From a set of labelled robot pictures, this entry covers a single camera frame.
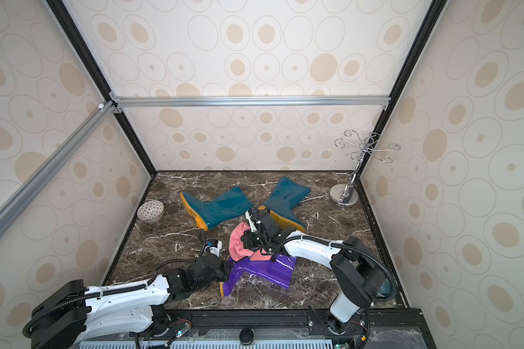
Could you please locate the patterned black white bowl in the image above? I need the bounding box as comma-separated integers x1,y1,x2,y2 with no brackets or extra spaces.
137,200,164,223

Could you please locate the diagonal aluminium rail left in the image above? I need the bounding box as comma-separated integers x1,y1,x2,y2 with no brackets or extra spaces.
0,100,115,238

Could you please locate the black corner frame post left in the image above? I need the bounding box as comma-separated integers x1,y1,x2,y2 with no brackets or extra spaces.
45,0,157,177

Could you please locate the horizontal aluminium rail back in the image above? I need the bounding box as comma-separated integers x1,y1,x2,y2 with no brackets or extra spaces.
114,95,390,108

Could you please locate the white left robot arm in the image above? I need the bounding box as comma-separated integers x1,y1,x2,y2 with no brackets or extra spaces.
22,253,229,348

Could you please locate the pink microfiber cloth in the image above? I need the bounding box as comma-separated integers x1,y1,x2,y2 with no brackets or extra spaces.
229,222,272,262

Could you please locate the purple rubber boot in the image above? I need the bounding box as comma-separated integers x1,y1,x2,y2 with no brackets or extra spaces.
220,254,296,297

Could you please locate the chrome mug tree stand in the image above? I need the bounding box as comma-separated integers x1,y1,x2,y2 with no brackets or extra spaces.
329,129,401,207

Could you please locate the black corner frame post right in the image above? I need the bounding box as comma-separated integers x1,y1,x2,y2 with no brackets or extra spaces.
355,0,447,174

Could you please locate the teal cup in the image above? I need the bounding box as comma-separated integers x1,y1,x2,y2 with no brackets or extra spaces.
376,279,397,302

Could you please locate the teal rubber boot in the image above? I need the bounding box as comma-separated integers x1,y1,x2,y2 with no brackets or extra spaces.
259,177,311,233
180,187,254,231

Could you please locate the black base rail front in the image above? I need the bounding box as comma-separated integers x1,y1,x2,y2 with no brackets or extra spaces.
167,308,429,339

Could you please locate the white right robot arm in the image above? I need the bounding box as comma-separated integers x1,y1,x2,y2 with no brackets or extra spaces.
242,208,397,325

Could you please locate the teal rubber boot right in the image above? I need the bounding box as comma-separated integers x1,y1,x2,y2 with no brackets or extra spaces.
259,177,311,233

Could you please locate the black corner frame post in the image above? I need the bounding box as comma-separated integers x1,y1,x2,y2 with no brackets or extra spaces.
355,0,447,174
45,0,157,177

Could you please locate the teal rubber boot left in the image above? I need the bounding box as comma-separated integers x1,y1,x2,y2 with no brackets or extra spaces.
180,187,254,231

